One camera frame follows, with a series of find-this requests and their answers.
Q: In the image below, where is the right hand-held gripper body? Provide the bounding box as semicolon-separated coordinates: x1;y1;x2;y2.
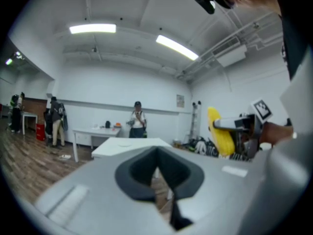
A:
233;98;273;160

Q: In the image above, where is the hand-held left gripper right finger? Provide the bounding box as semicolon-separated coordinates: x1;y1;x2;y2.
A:
156;145;268;235

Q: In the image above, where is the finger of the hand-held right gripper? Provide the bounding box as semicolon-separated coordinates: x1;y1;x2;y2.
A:
213;117;247;132

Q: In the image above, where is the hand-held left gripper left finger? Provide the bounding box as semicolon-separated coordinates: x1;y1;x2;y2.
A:
34;145;177;235

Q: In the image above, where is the yellow corn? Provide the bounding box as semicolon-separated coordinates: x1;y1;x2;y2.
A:
207;106;236;156

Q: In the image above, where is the person's right forearm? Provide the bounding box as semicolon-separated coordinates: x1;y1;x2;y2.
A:
259;121;295;148

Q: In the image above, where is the grey folding ladder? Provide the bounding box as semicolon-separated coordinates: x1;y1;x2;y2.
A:
189;100;202;141

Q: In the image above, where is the row of black white headsets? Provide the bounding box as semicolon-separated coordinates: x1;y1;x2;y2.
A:
188;136;252;161

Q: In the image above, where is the long grey table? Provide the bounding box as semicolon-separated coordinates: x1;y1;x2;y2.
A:
72;127;122;163

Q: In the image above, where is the white air conditioner unit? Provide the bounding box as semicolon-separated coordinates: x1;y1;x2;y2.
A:
212;44;247;68

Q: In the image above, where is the white square table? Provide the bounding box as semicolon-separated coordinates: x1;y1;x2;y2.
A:
91;137;173;159

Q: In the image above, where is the person's black printed shirt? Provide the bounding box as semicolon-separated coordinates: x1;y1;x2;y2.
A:
278;13;309;80

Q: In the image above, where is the red box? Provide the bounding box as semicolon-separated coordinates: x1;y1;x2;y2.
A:
36;123;46;141

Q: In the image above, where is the ceiling light panel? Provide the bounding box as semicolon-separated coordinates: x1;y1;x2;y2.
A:
69;23;117;35
156;34;199;61

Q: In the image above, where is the small white table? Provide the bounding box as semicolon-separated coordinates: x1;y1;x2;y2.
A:
21;111;39;135

